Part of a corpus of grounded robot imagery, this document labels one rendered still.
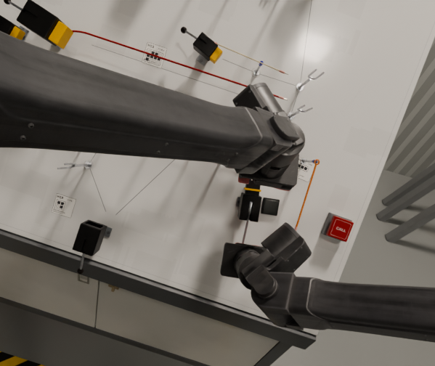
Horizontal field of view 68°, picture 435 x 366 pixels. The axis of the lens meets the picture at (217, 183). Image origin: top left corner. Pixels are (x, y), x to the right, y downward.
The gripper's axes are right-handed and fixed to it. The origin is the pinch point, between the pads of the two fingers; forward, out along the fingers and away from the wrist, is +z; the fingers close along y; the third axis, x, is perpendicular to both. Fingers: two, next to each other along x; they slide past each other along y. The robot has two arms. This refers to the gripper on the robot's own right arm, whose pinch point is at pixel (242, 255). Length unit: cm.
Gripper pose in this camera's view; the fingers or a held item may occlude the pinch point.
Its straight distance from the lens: 75.2
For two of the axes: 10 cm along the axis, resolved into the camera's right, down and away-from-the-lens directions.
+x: -1.6, 9.8, -0.9
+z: -0.3, 0.8, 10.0
